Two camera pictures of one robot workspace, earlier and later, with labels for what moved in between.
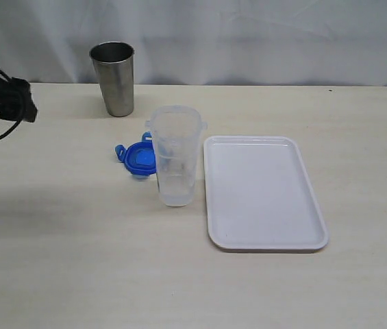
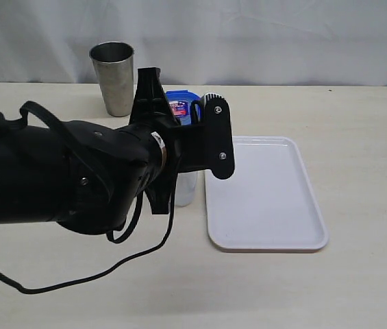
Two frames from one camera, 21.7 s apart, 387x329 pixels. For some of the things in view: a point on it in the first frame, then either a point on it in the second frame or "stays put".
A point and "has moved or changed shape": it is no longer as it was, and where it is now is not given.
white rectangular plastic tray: [259, 195] stays put
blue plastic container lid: [139, 157] has moved or changed shape
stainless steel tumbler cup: [114, 64] stays put
